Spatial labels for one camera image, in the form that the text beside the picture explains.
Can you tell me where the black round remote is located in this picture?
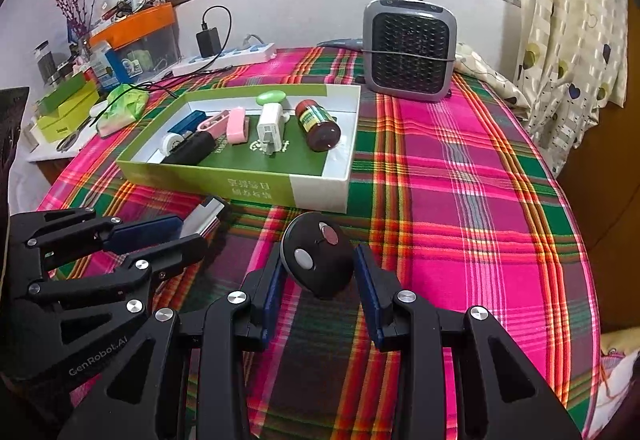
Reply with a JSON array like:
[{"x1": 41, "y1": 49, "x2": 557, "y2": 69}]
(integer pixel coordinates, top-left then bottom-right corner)
[{"x1": 280, "y1": 212, "x2": 355, "y2": 300}]

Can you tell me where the lime green boxes stack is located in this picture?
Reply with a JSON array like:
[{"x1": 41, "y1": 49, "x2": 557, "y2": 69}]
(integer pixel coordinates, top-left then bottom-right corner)
[{"x1": 36, "y1": 74, "x2": 99, "y2": 143}]

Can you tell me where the green tissue pack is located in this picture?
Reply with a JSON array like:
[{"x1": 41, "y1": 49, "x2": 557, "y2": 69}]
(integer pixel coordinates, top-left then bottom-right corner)
[{"x1": 96, "y1": 84, "x2": 150, "y2": 138}]

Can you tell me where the white tape roll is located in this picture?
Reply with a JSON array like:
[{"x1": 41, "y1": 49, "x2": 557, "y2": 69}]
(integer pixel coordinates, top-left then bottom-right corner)
[{"x1": 160, "y1": 132, "x2": 184, "y2": 157}]

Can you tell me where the dark glass jar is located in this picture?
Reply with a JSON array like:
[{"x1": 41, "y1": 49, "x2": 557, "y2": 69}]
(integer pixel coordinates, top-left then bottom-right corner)
[{"x1": 34, "y1": 40, "x2": 58, "y2": 84}]

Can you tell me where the blue white carton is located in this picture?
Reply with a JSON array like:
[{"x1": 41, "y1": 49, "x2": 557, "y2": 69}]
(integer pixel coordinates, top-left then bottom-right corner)
[{"x1": 90, "y1": 41, "x2": 130, "y2": 92}]

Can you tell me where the black cylinder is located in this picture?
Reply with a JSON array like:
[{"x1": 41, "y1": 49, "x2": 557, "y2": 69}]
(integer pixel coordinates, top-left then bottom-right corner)
[{"x1": 162, "y1": 131, "x2": 216, "y2": 166}]

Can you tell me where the blue rectangular box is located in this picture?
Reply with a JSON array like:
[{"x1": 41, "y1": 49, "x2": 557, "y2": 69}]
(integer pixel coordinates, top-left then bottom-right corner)
[{"x1": 168, "y1": 110, "x2": 207, "y2": 136}]

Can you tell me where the orange lid storage bin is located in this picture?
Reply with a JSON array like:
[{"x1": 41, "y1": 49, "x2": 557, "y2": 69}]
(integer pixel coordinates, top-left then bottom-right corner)
[{"x1": 89, "y1": 2, "x2": 180, "y2": 80}]

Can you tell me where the pink small box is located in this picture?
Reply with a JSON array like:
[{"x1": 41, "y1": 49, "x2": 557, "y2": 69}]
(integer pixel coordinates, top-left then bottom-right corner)
[{"x1": 226, "y1": 106, "x2": 250, "y2": 145}]

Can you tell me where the black power adapter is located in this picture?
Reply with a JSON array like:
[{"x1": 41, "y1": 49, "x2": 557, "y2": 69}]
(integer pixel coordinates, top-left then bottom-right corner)
[{"x1": 196, "y1": 27, "x2": 221, "y2": 59}]

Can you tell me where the white plug adapter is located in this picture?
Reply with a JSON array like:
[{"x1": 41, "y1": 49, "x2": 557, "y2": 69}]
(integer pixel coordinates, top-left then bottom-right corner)
[{"x1": 257, "y1": 103, "x2": 290, "y2": 156}]

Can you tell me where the green mushroom lamp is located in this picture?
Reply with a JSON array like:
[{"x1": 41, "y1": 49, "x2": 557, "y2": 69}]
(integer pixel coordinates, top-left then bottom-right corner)
[{"x1": 256, "y1": 89, "x2": 286, "y2": 106}]

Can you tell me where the green white cardboard box tray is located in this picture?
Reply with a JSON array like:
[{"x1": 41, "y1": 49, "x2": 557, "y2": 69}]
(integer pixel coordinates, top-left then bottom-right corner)
[{"x1": 117, "y1": 84, "x2": 361, "y2": 214}]

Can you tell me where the white power strip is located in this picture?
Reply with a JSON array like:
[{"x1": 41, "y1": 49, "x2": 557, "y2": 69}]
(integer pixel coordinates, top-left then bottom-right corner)
[{"x1": 171, "y1": 44, "x2": 277, "y2": 77}]

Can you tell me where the red lid dark jar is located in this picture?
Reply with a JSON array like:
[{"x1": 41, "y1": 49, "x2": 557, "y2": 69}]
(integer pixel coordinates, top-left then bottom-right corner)
[{"x1": 295, "y1": 99, "x2": 342, "y2": 152}]

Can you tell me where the patterned cream curtain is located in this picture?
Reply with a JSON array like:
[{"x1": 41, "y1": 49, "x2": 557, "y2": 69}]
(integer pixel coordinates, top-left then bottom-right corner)
[{"x1": 454, "y1": 0, "x2": 628, "y2": 176}]

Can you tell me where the grey handheld device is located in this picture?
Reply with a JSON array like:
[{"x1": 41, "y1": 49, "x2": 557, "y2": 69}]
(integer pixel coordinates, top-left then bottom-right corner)
[{"x1": 317, "y1": 38, "x2": 363, "y2": 51}]

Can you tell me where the grey portable heater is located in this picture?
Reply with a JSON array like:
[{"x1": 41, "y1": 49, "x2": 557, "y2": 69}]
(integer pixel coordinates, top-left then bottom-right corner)
[{"x1": 361, "y1": 0, "x2": 458, "y2": 103}]

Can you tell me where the pink white cable clip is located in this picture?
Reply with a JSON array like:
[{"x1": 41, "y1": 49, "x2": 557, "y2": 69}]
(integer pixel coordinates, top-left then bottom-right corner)
[{"x1": 196, "y1": 110, "x2": 230, "y2": 139}]

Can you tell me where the black charging cable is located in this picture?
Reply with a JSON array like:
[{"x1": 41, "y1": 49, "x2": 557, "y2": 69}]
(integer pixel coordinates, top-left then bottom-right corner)
[{"x1": 60, "y1": 4, "x2": 234, "y2": 151}]

